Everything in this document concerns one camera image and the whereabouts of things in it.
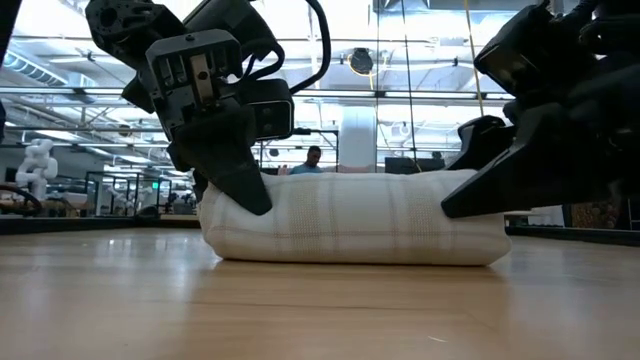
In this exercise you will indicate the black overhead gantry frame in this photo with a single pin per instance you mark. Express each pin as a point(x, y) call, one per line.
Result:
point(310, 131)

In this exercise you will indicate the person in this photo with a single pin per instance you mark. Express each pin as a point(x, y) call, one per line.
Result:
point(311, 162)

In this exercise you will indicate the black monitor on stand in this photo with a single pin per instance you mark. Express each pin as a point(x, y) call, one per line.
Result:
point(405, 165)

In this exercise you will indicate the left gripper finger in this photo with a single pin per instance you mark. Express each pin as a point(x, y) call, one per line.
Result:
point(225, 160)
point(176, 157)

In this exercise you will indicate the patterned red rug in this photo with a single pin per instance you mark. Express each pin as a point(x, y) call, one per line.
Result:
point(595, 215)

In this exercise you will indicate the white beige plaid towel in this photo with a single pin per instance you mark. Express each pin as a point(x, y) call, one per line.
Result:
point(350, 220)

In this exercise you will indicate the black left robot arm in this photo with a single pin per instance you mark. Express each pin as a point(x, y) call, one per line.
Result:
point(125, 25)

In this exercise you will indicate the black curved hoop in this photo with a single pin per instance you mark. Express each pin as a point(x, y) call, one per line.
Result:
point(20, 192)

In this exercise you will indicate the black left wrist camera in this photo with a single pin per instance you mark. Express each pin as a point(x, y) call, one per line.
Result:
point(272, 115)

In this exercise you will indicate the black metal cage frame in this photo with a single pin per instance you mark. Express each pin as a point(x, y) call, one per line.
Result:
point(130, 192)

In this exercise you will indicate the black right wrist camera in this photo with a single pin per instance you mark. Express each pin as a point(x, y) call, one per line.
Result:
point(525, 50)

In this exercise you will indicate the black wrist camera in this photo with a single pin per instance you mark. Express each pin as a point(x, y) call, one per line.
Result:
point(272, 115)
point(525, 50)

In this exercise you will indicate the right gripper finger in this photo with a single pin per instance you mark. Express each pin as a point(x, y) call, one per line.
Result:
point(482, 142)
point(530, 170)

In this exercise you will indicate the long wooden table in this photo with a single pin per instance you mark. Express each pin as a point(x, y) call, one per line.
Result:
point(180, 218)

